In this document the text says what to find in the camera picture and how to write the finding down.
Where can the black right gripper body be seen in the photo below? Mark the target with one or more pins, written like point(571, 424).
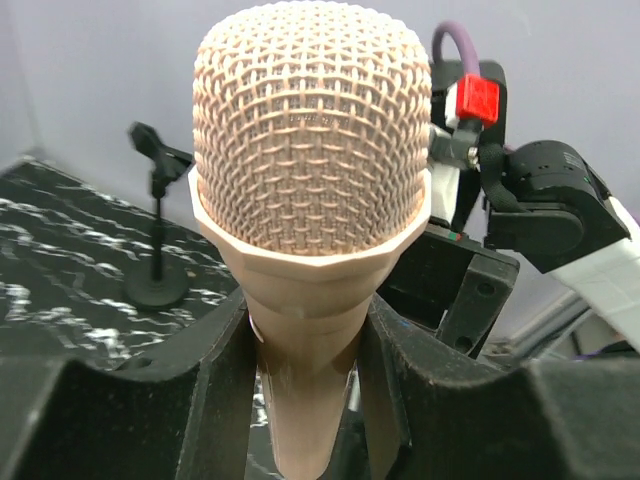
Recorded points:
point(448, 283)

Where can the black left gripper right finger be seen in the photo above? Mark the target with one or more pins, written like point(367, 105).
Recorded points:
point(430, 412)

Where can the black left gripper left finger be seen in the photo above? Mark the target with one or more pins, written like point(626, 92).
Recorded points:
point(181, 410)

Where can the pink beige microphone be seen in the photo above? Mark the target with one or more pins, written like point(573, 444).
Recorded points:
point(311, 123)

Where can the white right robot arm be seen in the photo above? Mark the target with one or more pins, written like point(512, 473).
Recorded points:
point(541, 200)

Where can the black round-base clip stand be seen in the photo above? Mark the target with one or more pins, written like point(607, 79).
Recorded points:
point(159, 282)

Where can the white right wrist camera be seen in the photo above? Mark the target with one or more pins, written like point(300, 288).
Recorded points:
point(460, 114)

